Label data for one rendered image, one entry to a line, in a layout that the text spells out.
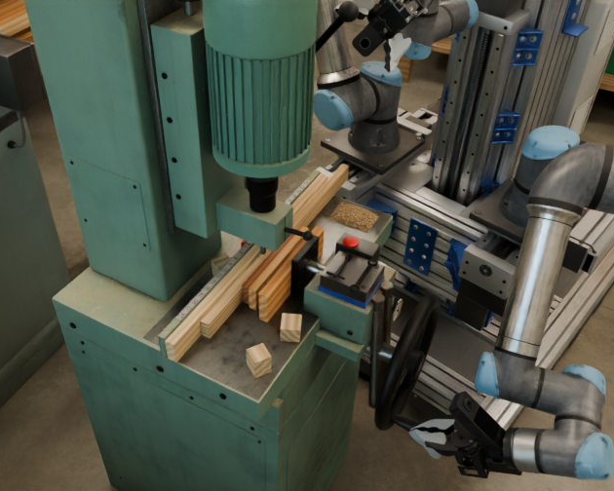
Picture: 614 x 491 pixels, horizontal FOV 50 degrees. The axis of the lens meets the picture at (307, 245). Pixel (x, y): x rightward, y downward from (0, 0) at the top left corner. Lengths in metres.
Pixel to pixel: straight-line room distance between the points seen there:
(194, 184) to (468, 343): 1.27
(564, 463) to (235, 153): 0.75
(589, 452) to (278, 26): 0.82
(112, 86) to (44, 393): 1.44
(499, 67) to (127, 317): 1.06
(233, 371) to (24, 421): 1.26
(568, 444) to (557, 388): 0.10
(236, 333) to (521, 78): 1.01
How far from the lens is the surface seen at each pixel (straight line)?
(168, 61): 1.15
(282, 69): 1.04
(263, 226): 1.26
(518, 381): 1.24
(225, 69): 1.06
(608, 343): 2.73
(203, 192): 1.25
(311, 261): 1.33
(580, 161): 1.25
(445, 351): 2.21
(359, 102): 1.76
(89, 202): 1.43
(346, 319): 1.27
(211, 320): 1.25
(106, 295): 1.53
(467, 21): 1.65
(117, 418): 1.77
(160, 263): 1.40
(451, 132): 1.88
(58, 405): 2.38
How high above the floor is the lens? 1.86
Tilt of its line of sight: 41 degrees down
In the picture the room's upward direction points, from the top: 3 degrees clockwise
